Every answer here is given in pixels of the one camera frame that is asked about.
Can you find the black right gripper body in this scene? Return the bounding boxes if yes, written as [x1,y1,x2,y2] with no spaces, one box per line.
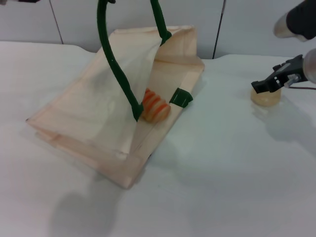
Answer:
[273,54,306,87]

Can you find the green flat bag handle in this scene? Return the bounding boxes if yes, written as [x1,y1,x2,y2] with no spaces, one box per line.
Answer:
[169,87,194,109]

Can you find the orange striped bread loaf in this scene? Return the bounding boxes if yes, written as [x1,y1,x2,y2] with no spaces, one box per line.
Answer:
[140,88,171,123]

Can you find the dark green vegetable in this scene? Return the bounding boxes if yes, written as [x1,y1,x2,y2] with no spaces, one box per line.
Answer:
[97,0,172,122]

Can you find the beige canvas tote bag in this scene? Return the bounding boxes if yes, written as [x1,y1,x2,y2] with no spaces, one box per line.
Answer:
[26,24,205,190]

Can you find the round egg yolk pastry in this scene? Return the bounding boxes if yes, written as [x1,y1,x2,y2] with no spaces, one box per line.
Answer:
[250,86,282,107]

